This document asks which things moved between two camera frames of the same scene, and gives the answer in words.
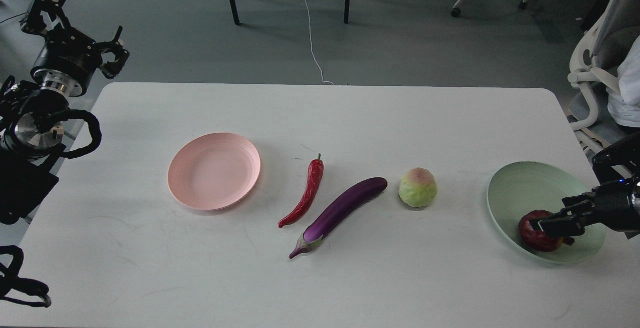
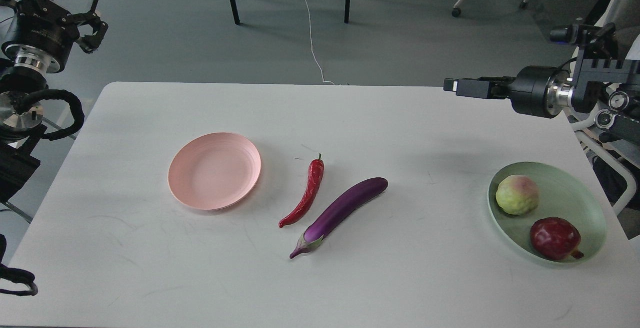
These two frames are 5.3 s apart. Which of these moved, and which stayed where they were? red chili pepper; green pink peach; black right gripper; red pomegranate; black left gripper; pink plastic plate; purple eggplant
Moved: green pink peach; black right gripper; black left gripper; red pomegranate
Stayed: red chili pepper; purple eggplant; pink plastic plate
